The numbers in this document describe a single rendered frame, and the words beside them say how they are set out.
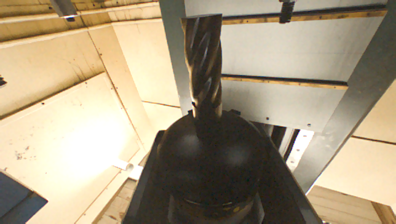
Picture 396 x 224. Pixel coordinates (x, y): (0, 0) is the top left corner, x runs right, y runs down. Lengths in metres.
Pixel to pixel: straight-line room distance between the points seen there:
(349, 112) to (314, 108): 0.12
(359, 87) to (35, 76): 1.30
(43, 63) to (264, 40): 1.02
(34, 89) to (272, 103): 1.09
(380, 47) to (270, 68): 0.24
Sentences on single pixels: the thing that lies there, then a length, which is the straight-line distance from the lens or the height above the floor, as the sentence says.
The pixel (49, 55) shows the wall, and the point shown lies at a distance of 1.12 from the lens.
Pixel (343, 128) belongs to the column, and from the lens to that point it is 0.71.
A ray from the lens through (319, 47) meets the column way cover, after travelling 0.51.
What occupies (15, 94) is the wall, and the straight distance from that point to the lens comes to 1.08.
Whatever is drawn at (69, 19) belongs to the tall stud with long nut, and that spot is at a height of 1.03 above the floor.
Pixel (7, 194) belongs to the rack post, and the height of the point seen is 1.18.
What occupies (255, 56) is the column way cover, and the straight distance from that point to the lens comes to 0.50.
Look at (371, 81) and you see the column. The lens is 0.63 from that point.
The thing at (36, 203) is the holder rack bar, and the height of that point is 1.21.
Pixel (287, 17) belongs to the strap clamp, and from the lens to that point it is 0.20.
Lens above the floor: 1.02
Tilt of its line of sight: 37 degrees up
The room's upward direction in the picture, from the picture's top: 173 degrees clockwise
